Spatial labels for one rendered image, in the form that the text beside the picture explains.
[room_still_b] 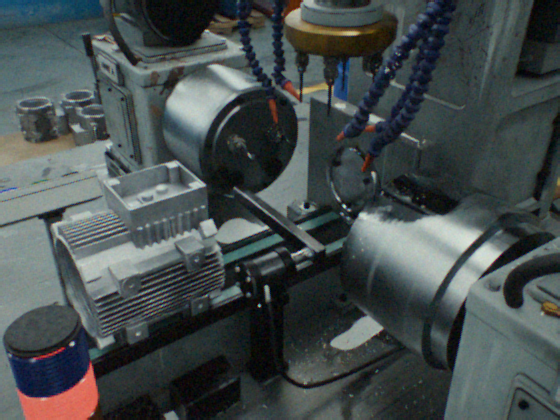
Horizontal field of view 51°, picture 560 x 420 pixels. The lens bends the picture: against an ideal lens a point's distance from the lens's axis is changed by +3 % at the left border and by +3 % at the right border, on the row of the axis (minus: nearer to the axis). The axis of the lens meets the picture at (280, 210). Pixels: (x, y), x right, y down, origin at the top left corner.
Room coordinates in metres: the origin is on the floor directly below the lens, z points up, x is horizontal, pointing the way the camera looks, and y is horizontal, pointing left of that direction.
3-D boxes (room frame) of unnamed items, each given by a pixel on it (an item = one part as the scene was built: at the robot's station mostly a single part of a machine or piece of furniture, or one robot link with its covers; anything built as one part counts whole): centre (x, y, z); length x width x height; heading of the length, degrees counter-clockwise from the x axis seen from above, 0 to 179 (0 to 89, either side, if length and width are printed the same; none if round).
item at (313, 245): (0.84, 0.01, 1.01); 0.26 x 0.04 x 0.03; 35
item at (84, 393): (0.37, 0.20, 1.14); 0.06 x 0.06 x 0.04
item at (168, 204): (0.75, 0.19, 1.11); 0.12 x 0.11 x 0.07; 125
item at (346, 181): (0.98, -0.14, 1.02); 0.15 x 0.02 x 0.15; 35
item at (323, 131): (1.02, -0.19, 0.97); 0.30 x 0.11 x 0.34; 35
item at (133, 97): (1.41, 0.28, 0.99); 0.35 x 0.31 x 0.37; 35
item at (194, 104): (1.22, 0.14, 1.04); 0.37 x 0.25 x 0.25; 35
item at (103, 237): (0.73, 0.22, 1.02); 0.20 x 0.19 x 0.19; 125
